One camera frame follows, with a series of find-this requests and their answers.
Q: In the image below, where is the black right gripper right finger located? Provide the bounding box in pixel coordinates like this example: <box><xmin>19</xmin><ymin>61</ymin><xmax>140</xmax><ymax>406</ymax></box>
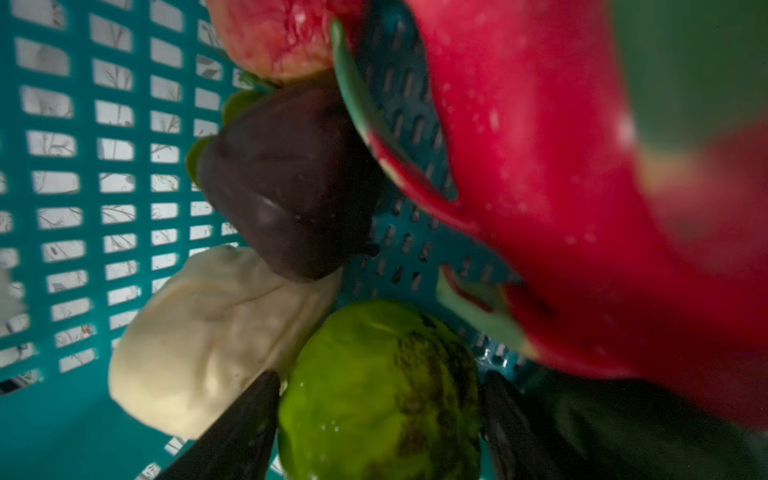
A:
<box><xmin>480</xmin><ymin>372</ymin><xmax>564</xmax><ymax>479</ymax></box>

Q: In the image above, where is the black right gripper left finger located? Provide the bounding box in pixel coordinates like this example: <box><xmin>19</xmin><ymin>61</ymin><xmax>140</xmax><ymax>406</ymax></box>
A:
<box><xmin>158</xmin><ymin>371</ymin><xmax>281</xmax><ymax>480</ymax></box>

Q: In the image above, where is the cream pear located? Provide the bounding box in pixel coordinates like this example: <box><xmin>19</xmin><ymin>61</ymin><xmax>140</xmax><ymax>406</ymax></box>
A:
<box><xmin>108</xmin><ymin>245</ymin><xmax>342</xmax><ymax>439</ymax></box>

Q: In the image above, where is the lime green fruit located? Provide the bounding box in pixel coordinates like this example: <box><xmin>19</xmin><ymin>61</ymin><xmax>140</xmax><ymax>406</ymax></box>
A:
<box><xmin>278</xmin><ymin>299</ymin><xmax>481</xmax><ymax>479</ymax></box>

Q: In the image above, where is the red dragon fruit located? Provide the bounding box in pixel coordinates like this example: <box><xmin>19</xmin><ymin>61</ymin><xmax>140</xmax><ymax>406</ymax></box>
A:
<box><xmin>329</xmin><ymin>1</ymin><xmax>767</xmax><ymax>430</ymax></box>

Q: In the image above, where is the dark green avocado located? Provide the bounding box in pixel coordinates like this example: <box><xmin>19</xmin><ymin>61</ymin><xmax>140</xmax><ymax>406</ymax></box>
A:
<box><xmin>518</xmin><ymin>367</ymin><xmax>767</xmax><ymax>479</ymax></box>

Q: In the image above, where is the dark purple mangosteen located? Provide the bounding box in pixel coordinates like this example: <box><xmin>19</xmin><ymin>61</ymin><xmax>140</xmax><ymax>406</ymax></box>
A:
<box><xmin>185</xmin><ymin>77</ymin><xmax>384</xmax><ymax>282</ymax></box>

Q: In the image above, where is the teal plastic basket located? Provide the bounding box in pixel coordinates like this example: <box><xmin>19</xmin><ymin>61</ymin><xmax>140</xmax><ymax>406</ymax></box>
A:
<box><xmin>0</xmin><ymin>0</ymin><xmax>541</xmax><ymax>480</ymax></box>

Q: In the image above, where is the red peach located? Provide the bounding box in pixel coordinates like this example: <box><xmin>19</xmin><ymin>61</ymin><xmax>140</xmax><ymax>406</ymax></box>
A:
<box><xmin>206</xmin><ymin>0</ymin><xmax>370</xmax><ymax>84</ymax></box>

